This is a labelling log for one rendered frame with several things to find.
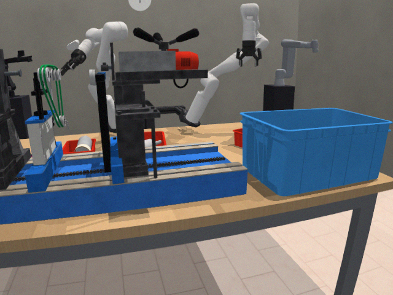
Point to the blue machine bed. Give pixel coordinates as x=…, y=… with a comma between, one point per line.
x=83, y=197

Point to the red tray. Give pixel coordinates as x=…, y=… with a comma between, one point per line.
x=70, y=146
x=158, y=136
x=238, y=137

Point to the blue plastic crate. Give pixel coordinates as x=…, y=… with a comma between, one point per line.
x=304, y=160

